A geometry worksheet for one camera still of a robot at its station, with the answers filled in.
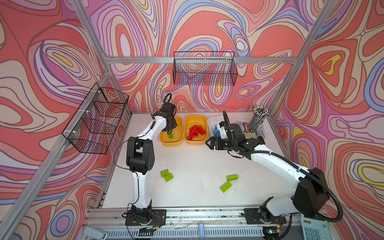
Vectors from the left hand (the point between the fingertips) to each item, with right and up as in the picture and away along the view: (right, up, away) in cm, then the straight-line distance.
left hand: (173, 124), depth 99 cm
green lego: (-2, -8, +6) cm, 10 cm away
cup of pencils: (+56, +6, -6) cm, 57 cm away
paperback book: (+62, -5, +6) cm, 62 cm away
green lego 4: (+32, -36, -17) cm, 51 cm away
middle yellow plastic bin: (+13, +3, +11) cm, 17 cm away
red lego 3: (+12, -9, +3) cm, 15 cm away
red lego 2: (+19, -5, +5) cm, 20 cm away
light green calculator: (+71, -50, -30) cm, 92 cm away
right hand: (+25, -12, -16) cm, 32 cm away
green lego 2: (-3, -29, -12) cm, 32 cm away
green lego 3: (-1, -32, -13) cm, 34 cm away
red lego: (+14, -4, +4) cm, 15 cm away
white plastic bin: (+28, +2, +9) cm, 29 cm away
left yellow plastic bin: (+3, -7, +6) cm, 10 cm away
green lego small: (+36, -31, -14) cm, 50 cm away
